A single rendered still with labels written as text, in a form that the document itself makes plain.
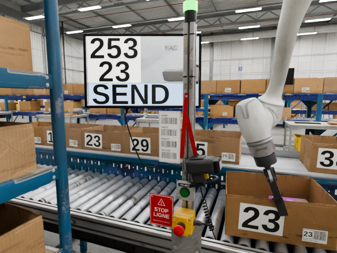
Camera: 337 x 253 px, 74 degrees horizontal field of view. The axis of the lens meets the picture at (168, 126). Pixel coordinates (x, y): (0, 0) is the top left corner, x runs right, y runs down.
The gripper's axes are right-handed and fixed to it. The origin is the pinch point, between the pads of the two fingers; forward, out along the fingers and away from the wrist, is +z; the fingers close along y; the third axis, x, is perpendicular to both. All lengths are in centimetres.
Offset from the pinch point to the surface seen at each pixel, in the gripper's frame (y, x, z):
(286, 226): 0.1, -0.5, 8.0
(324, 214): -1.1, 13.0, 5.9
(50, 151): -44, -153, -51
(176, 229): 20.6, -33.5, -7.3
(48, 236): -56, -204, 22
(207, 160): 15.5, -16.7, -26.4
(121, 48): 6, -39, -77
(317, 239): -0.8, 8.1, 14.7
